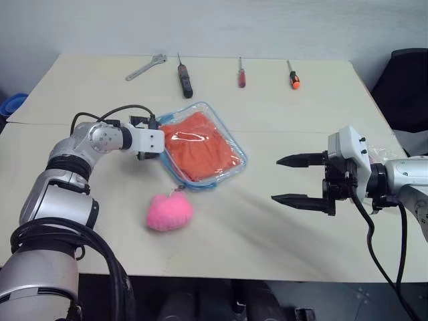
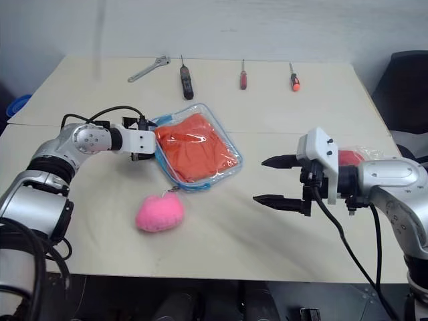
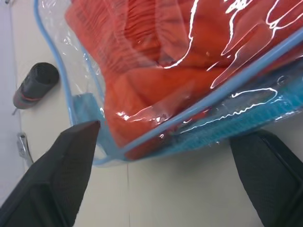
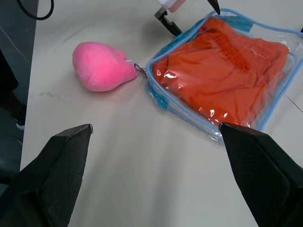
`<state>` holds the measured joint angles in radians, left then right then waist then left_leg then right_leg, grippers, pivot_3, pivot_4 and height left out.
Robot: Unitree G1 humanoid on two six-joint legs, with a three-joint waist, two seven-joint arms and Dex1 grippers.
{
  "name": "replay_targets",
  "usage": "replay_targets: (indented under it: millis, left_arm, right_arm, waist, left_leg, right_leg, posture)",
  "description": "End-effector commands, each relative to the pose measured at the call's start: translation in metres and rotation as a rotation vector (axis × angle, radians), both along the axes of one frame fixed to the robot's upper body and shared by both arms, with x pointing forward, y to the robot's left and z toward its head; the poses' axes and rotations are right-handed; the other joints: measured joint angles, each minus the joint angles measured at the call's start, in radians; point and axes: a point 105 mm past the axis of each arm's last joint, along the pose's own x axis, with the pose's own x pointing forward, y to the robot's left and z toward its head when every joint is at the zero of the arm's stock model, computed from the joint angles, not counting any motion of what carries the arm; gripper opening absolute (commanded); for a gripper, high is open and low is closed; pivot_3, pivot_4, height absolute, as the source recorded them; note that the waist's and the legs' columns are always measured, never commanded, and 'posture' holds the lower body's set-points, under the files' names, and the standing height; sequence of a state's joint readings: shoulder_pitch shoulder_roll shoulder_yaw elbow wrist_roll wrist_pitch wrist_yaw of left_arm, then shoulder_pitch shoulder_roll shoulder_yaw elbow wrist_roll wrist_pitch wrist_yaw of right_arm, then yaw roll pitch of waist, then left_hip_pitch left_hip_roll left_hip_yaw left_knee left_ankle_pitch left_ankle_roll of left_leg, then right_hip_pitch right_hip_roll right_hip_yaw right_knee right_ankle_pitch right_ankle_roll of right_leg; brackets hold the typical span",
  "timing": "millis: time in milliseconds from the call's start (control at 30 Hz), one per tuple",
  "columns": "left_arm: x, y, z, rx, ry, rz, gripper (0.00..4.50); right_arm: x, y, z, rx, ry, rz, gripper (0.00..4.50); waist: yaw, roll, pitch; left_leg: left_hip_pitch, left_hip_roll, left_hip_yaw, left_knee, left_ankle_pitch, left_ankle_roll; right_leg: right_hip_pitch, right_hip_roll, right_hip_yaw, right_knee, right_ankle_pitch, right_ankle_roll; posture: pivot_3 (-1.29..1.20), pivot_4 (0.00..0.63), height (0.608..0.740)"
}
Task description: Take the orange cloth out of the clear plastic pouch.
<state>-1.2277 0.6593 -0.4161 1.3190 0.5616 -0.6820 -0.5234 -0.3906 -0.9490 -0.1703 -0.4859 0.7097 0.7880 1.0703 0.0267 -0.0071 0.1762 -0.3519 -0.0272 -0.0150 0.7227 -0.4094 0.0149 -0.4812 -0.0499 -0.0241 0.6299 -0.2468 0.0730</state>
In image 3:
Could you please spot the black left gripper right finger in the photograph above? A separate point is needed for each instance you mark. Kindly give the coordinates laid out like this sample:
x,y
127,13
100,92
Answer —
x,y
267,179

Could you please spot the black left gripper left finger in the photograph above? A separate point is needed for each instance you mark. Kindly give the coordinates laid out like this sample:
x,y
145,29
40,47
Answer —
x,y
47,184

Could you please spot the clear plastic pouch blue trim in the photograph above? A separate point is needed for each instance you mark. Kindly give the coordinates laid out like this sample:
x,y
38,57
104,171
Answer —
x,y
99,104

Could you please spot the orange cloth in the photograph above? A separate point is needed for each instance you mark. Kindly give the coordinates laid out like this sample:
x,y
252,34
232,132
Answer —
x,y
151,61

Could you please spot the dark grey cylinder red band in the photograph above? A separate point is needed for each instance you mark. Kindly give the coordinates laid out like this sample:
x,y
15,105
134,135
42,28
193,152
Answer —
x,y
35,86

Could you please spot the silver metal bracket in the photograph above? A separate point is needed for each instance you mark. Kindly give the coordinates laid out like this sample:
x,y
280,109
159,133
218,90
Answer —
x,y
23,147

